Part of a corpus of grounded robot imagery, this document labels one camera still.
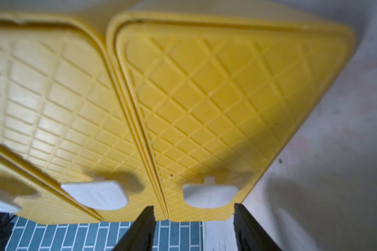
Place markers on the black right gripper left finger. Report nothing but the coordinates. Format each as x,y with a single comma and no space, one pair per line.
140,236

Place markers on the yellow plastic drawer cabinet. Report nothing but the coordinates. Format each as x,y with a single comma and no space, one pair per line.
184,113

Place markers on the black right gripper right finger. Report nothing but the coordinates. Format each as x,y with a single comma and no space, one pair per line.
250,235

